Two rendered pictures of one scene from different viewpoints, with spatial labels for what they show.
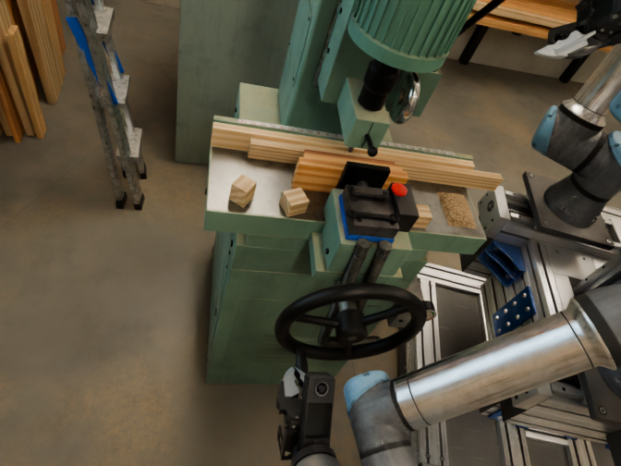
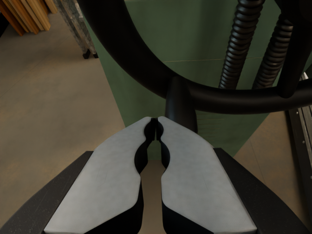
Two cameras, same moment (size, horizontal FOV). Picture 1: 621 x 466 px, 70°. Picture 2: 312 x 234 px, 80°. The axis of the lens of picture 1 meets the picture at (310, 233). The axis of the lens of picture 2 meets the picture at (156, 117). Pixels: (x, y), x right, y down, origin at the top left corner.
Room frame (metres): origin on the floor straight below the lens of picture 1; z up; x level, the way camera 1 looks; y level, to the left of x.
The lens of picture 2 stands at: (0.31, -0.10, 0.85)
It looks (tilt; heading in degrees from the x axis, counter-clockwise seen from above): 57 degrees down; 27
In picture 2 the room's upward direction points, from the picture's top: 5 degrees counter-clockwise
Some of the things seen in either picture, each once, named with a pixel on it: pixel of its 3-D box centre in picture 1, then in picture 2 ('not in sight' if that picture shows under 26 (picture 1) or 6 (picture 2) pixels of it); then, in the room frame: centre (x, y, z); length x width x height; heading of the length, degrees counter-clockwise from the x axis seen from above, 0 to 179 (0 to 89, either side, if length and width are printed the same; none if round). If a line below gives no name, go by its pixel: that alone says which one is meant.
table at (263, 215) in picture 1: (349, 214); not in sight; (0.68, -0.06, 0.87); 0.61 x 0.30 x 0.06; 112
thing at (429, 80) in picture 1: (410, 85); not in sight; (1.00, -0.08, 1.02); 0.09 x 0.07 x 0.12; 112
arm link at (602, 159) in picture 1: (610, 163); not in sight; (1.10, -0.64, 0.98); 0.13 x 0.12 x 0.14; 76
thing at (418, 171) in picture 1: (383, 166); not in sight; (0.81, -0.09, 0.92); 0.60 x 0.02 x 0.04; 112
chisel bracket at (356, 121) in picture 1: (361, 116); not in sight; (0.79, 0.00, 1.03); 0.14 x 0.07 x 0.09; 22
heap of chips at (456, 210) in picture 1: (458, 207); not in sight; (0.79, -0.28, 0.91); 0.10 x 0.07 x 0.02; 22
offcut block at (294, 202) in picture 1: (294, 202); not in sight; (0.60, 0.05, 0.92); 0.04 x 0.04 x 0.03; 47
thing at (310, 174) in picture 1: (349, 179); not in sight; (0.70, -0.03, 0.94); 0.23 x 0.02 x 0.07; 112
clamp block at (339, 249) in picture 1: (363, 232); not in sight; (0.60, -0.09, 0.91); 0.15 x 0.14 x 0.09; 112
